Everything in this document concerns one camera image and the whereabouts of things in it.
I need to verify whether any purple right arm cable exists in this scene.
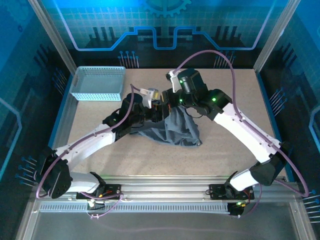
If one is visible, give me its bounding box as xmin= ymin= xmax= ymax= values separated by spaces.
xmin=174 ymin=49 xmax=311 ymax=219

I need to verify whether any slotted grey cable duct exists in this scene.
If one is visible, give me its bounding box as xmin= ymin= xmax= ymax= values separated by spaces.
xmin=39 ymin=201 xmax=231 ymax=214

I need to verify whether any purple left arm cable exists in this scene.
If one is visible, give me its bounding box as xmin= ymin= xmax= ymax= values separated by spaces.
xmin=35 ymin=83 xmax=145 ymax=220

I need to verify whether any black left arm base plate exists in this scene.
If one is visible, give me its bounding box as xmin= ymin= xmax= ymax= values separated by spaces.
xmin=76 ymin=183 xmax=123 ymax=201

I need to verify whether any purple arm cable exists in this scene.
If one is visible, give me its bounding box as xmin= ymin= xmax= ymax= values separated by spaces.
xmin=174 ymin=49 xmax=311 ymax=219
xmin=35 ymin=83 xmax=145 ymax=220

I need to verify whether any light blue plastic basket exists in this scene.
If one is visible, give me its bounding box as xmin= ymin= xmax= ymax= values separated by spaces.
xmin=69 ymin=65 xmax=126 ymax=102

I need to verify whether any grey metal front plate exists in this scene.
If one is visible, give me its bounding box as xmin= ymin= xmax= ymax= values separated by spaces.
xmin=17 ymin=212 xmax=316 ymax=240

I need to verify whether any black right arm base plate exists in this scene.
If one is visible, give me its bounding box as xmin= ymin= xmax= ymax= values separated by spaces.
xmin=208 ymin=183 xmax=255 ymax=201

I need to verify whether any aluminium mounting rail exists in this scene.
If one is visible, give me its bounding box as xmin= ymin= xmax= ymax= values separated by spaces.
xmin=32 ymin=174 xmax=301 ymax=201

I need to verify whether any aluminium frame post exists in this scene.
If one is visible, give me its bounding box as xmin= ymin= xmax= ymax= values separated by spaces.
xmin=26 ymin=0 xmax=78 ymax=74
xmin=252 ymin=0 xmax=302 ymax=75

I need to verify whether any grey t-shirt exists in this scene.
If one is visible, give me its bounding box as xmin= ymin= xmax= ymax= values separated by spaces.
xmin=129 ymin=104 xmax=203 ymax=148

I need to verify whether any black controller box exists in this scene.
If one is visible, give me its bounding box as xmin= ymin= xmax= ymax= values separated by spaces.
xmin=227 ymin=201 xmax=251 ymax=218

